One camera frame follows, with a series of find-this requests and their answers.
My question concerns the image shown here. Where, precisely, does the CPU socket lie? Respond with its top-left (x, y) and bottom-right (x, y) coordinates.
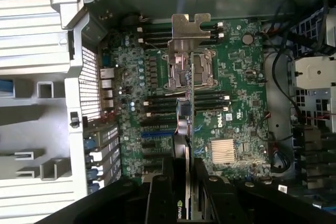
top-left (163, 48), bottom-right (218, 90)

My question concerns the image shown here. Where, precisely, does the green graphics card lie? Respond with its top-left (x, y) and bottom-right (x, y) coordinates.
top-left (167, 13), bottom-right (212, 224)

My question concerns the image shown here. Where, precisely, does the open grey PC case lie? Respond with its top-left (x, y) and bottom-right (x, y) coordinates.
top-left (48, 0), bottom-right (336, 224)

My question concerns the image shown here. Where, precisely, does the blue expansion slot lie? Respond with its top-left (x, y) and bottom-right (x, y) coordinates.
top-left (141, 130), bottom-right (176, 138)

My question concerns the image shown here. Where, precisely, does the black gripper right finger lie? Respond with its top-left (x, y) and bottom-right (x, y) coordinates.
top-left (193, 157), bottom-right (336, 224)

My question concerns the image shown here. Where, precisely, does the round coin cell battery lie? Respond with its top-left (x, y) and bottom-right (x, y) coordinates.
top-left (241, 32), bottom-right (255, 46)

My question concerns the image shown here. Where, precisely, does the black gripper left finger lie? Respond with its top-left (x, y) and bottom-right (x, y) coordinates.
top-left (34, 156), bottom-right (176, 224)

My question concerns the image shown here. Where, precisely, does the green motherboard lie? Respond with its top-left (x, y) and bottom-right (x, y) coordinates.
top-left (98, 19), bottom-right (272, 183)

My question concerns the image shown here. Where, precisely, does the silver finned heatsink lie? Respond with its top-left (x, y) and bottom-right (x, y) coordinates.
top-left (211, 138), bottom-right (237, 164)

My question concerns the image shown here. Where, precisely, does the grey parts rack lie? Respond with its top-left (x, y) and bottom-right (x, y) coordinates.
top-left (0, 77), bottom-right (73, 182)

